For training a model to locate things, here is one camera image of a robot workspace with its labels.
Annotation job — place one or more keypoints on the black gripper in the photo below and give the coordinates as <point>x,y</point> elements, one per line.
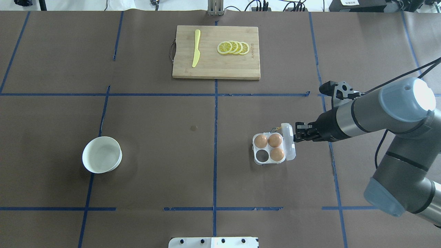
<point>326,127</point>

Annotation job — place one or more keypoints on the brown egg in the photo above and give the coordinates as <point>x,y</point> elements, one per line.
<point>275,140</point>
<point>261,141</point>
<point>277,154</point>

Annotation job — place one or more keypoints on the clear plastic egg box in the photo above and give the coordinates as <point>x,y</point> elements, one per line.
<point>262,156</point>

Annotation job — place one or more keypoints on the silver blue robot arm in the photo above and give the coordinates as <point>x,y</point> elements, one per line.
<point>405,108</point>

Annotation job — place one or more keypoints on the lemon slice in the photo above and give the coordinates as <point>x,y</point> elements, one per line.
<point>239,47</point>
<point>234,47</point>
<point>244,49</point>
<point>224,47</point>

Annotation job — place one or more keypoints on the wooden cutting board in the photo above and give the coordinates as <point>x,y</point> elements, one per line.
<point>213,65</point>

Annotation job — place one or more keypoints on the yellow plastic knife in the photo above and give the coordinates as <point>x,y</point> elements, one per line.
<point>196,55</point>

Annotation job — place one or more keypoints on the white bowl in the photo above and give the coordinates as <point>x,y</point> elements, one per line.
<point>102,155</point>

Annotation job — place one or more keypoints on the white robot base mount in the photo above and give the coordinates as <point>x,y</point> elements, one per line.
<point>214,242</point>

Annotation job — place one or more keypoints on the aluminium frame post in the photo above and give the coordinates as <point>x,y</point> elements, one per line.
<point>215,8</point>

